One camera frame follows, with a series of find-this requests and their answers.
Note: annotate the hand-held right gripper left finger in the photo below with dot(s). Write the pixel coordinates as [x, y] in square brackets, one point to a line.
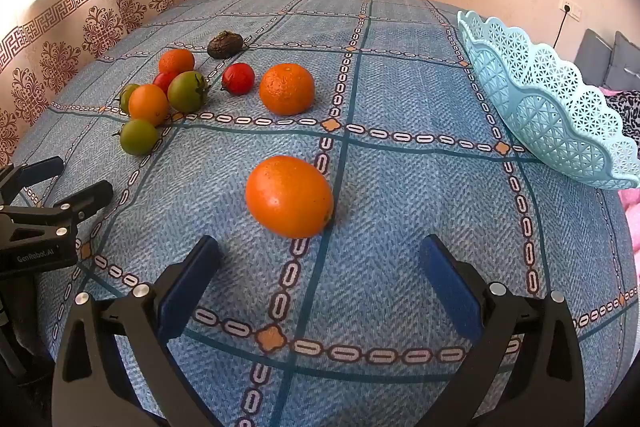
[192, 277]

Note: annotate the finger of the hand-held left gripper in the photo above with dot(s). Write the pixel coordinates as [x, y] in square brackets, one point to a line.
[92, 197]
[42, 168]

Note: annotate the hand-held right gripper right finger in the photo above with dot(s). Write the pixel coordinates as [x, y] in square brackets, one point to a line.
[450, 282]

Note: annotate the green tomato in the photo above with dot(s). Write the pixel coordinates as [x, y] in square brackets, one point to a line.
[187, 92]
[138, 137]

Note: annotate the green lime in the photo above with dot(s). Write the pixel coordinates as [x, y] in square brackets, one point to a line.
[126, 99]

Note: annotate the small orange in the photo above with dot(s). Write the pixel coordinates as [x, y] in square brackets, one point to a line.
[148, 104]
[176, 61]

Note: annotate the large orange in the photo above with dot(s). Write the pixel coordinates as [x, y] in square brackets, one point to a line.
[289, 197]

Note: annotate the red tomato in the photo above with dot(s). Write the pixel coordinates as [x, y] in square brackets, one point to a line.
[162, 82]
[238, 78]

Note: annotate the light blue plastic basket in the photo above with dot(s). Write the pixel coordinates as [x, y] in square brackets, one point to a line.
[540, 107]

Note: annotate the bumpy mandarin orange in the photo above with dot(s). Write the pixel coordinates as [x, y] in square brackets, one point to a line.
[286, 89]

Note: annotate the blue patterned bedspread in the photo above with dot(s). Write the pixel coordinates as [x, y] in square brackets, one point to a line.
[400, 207]

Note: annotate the beige patterned curtain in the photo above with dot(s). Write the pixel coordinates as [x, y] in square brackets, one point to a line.
[75, 32]

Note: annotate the pile of clothes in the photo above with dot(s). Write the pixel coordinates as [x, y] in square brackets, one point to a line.
[632, 217]

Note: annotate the leopard print cloth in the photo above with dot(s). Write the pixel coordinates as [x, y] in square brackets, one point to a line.
[625, 112]

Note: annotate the grey padded sofa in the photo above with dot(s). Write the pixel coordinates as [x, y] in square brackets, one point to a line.
[595, 54]

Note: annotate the white wall socket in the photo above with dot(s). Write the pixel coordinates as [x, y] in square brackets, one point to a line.
[570, 8]

